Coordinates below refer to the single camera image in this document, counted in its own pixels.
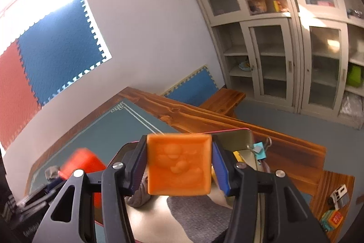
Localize large blue foam mat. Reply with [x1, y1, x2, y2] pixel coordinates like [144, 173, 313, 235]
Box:
[16, 0, 113, 107]

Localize white grey gadget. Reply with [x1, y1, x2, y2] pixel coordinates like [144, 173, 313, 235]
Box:
[329, 184, 350, 210]

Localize blue beige-edged foam mat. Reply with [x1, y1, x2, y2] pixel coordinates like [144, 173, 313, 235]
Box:
[160, 65, 220, 107]

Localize red block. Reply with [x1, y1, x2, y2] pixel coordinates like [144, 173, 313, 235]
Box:
[58, 147, 108, 209]

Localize pink flat packets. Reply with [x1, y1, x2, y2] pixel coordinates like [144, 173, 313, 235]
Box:
[304, 0, 335, 7]

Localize grey knitted item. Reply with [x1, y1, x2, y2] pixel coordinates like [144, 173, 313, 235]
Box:
[126, 174, 152, 207]

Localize blue binder clip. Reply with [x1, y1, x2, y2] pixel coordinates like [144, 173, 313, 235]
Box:
[247, 137, 273, 161]

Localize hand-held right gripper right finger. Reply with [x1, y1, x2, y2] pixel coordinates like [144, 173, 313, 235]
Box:
[212, 136, 332, 243]

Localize grey cloth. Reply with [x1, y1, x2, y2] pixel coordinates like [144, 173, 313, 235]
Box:
[167, 194, 231, 235]

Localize wooden stool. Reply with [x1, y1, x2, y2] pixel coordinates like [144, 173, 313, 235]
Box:
[309, 170, 356, 233]

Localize wooden bench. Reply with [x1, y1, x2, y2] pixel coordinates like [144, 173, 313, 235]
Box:
[198, 88, 246, 119]

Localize beige glass-door cabinet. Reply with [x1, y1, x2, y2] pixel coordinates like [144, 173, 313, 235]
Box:
[175, 0, 302, 114]
[271, 0, 364, 130]

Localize red foam mat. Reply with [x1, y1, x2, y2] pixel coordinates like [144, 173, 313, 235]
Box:
[0, 42, 44, 150]

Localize yellow small box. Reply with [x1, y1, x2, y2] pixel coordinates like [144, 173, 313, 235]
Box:
[272, 0, 290, 13]

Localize colourful small box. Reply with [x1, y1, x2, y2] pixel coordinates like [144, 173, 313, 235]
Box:
[320, 209, 344, 233]

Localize printed round tin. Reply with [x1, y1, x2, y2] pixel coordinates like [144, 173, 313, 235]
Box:
[246, 0, 268, 16]

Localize wooden table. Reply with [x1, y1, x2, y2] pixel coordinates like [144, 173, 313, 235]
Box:
[25, 86, 327, 196]

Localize green box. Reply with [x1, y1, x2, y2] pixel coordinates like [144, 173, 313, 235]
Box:
[345, 65, 364, 89]

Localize pink-rimmed storage box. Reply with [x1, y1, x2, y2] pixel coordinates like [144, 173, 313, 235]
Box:
[94, 127, 271, 243]

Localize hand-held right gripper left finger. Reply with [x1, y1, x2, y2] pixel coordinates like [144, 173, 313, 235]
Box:
[31, 137, 149, 243]

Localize clear plastic bag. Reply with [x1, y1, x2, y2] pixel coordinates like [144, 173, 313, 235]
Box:
[338, 92, 364, 124]

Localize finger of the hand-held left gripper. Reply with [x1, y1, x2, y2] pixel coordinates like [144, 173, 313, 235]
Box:
[44, 166, 68, 193]

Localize orange embossed square block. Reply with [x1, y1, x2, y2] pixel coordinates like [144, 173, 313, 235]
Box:
[146, 133, 213, 197]

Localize small bowl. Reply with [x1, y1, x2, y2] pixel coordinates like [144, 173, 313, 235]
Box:
[238, 59, 253, 72]

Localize teal table mat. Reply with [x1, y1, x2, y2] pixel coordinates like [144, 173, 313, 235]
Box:
[30, 101, 171, 184]

